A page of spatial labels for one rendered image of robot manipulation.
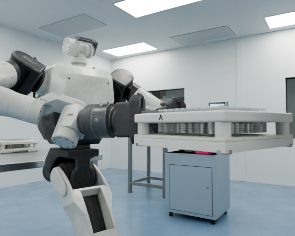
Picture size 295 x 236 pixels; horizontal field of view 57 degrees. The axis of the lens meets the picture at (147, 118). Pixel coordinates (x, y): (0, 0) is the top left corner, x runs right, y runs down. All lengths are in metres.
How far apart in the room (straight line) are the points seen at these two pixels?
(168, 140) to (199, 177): 2.64
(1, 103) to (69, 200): 0.45
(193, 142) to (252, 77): 5.36
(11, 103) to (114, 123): 0.25
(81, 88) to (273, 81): 4.97
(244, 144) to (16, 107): 0.53
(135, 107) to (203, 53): 5.63
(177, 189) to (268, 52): 3.54
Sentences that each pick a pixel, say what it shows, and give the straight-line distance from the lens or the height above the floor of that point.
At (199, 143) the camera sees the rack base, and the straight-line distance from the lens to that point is 0.48.
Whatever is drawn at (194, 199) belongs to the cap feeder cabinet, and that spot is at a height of 0.25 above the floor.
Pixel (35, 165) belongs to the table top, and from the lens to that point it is 1.41.
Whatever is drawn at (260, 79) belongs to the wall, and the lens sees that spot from 5.79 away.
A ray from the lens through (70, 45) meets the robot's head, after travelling 1.11.
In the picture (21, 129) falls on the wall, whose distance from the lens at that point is 5.67.
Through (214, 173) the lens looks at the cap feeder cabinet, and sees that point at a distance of 3.10.
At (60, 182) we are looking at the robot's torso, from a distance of 1.07.
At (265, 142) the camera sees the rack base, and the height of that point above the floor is 1.03.
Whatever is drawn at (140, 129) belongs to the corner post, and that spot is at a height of 1.05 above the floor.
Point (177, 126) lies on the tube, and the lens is 0.57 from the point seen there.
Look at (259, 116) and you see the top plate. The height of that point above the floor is 1.07.
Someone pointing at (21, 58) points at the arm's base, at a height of 1.29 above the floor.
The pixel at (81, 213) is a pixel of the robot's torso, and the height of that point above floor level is 0.76.
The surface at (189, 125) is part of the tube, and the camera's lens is 0.55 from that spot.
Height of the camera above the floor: 1.05
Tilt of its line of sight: 2 degrees up
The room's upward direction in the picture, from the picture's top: straight up
